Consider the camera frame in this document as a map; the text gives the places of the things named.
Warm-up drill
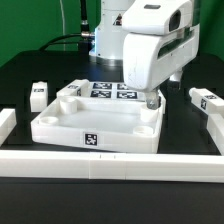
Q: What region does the thin white cable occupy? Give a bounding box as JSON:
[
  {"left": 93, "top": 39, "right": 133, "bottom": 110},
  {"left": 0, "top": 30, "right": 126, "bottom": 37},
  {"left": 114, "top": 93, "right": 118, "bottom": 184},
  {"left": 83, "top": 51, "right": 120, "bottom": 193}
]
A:
[{"left": 59, "top": 0, "right": 66, "bottom": 52}]

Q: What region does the white right fence block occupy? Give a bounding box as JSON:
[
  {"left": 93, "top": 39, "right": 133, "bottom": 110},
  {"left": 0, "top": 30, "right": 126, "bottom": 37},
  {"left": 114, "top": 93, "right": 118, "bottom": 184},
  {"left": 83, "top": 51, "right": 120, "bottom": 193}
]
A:
[{"left": 207, "top": 114, "right": 224, "bottom": 156}]

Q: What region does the printed marker sheet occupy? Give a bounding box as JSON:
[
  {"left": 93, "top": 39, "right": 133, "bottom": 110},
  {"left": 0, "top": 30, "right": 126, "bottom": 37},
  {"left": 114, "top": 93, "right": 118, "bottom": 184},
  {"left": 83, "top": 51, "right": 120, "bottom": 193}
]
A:
[{"left": 87, "top": 82, "right": 145, "bottom": 101}]

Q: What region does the white desk top tray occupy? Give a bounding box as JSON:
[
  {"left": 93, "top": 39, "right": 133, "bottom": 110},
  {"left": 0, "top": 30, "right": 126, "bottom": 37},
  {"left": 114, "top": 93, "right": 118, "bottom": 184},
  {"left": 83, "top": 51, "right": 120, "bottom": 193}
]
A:
[{"left": 31, "top": 96, "right": 165, "bottom": 154}]

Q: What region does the white left fence block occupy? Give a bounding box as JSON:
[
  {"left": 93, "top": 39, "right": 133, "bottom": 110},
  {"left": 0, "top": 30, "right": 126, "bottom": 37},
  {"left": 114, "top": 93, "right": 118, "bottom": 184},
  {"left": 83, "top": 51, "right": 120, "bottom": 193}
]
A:
[{"left": 0, "top": 108, "right": 17, "bottom": 146}]

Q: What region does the white front fence bar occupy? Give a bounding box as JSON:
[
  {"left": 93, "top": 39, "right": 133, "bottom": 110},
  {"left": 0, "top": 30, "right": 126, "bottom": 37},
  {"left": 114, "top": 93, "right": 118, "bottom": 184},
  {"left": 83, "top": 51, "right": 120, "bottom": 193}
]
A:
[{"left": 0, "top": 150, "right": 224, "bottom": 183}]

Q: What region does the black cable with connector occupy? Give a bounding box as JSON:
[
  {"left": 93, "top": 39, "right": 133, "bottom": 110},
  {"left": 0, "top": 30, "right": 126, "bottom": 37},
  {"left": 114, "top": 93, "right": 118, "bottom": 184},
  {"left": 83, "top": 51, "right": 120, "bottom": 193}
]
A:
[{"left": 39, "top": 0, "right": 98, "bottom": 52}]

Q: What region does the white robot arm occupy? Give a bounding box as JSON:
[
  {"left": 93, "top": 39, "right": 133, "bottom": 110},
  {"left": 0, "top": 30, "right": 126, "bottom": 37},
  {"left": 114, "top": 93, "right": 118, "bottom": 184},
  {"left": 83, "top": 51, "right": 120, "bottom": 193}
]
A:
[{"left": 89, "top": 0, "right": 200, "bottom": 110}]

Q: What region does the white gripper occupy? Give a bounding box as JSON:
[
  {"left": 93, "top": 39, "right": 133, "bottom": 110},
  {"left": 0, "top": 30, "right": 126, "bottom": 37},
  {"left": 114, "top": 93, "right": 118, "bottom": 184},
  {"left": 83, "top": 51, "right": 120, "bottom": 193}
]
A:
[{"left": 122, "top": 0, "right": 200, "bottom": 110}]

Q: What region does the white fence block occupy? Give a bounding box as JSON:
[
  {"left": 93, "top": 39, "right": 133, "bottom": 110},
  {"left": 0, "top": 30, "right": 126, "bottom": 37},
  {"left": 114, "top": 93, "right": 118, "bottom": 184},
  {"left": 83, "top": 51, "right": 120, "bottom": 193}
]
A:
[
  {"left": 207, "top": 114, "right": 224, "bottom": 156},
  {"left": 0, "top": 108, "right": 17, "bottom": 146}
]

